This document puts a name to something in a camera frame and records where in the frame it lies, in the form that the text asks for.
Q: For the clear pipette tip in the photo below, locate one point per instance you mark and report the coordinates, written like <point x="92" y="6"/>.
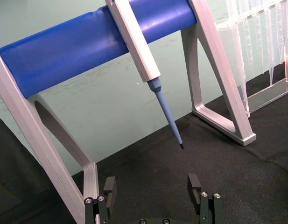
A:
<point x="271" y="58"/>
<point x="282" y="35"/>

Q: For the white pipette with blue shaft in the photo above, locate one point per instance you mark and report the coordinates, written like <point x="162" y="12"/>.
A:
<point x="139" y="46"/>

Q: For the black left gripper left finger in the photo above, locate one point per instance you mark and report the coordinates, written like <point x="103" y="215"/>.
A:
<point x="110" y="189"/>

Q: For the blue stand crossbar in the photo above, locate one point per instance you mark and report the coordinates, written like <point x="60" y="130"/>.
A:
<point x="64" y="60"/>

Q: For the black table cloth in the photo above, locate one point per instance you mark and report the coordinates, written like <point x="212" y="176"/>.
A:
<point x="157" y="177"/>

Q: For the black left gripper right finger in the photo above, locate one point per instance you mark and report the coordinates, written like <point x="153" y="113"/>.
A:
<point x="194" y="186"/>

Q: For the clear plastic tip rack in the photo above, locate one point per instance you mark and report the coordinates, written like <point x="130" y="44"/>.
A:
<point x="262" y="98"/>

